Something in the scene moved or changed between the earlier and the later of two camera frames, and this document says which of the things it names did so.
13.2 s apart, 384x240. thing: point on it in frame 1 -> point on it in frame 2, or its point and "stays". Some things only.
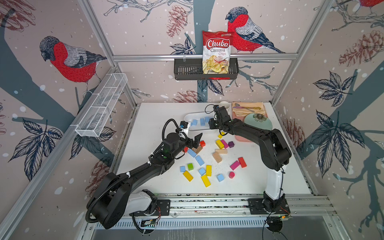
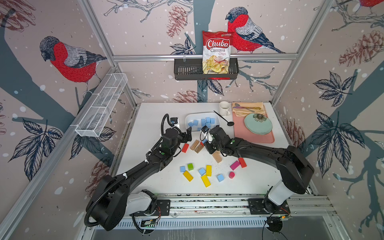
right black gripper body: [214, 125] -> [212, 147]
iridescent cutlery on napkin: [254, 108] stays
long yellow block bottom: [205, 181] stays
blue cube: [201, 171] stays
